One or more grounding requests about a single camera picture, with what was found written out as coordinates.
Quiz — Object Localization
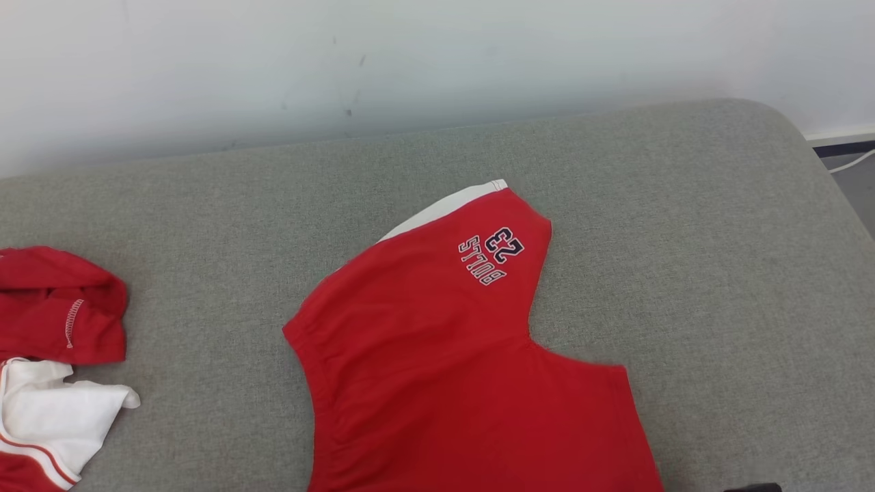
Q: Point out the red shorts with white stripe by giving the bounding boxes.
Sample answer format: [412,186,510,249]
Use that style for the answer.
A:
[282,179,665,492]

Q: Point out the red jersey with white sleeves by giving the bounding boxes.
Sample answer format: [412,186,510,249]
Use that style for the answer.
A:
[0,246,141,492]

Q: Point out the white wall baseboard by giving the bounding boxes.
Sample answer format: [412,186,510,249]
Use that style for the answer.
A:
[805,125,875,148]

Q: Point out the white floor cable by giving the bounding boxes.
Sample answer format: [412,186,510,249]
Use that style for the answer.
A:
[829,149,875,174]

